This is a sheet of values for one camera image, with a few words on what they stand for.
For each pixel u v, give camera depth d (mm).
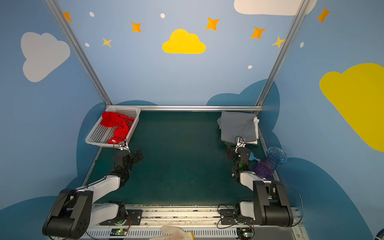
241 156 682
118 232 712
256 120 1074
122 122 1040
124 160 687
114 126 1111
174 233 702
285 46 825
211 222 744
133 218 742
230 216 749
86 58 880
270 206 439
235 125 1008
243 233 716
